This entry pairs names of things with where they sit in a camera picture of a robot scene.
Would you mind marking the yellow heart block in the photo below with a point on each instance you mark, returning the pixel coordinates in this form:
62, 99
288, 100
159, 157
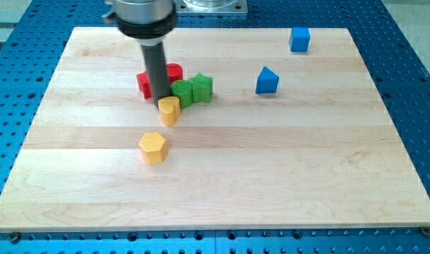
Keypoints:
169, 108

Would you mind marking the red cylinder block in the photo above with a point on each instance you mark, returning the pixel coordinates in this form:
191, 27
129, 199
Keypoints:
175, 72

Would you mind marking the yellow hexagon block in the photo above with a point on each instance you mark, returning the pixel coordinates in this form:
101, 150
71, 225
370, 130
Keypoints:
154, 148

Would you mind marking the green star block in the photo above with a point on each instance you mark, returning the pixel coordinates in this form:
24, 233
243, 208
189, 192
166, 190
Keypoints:
202, 88

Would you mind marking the blue triangle block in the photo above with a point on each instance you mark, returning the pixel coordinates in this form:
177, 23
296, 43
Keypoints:
267, 81

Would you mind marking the light wooden board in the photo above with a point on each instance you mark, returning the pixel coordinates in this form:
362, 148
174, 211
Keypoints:
321, 152

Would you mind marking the green cylinder block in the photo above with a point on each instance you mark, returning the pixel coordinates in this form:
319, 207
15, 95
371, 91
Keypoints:
182, 89

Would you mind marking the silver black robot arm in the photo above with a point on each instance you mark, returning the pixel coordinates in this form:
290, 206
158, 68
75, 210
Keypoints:
147, 21

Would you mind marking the blue cube block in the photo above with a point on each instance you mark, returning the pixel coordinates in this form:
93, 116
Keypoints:
299, 39

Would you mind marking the red star block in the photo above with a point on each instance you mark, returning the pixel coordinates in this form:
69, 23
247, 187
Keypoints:
143, 84

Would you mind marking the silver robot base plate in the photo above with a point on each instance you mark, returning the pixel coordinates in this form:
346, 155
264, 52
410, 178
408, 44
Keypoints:
193, 8

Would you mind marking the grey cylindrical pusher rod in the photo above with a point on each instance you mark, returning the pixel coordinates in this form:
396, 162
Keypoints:
155, 63

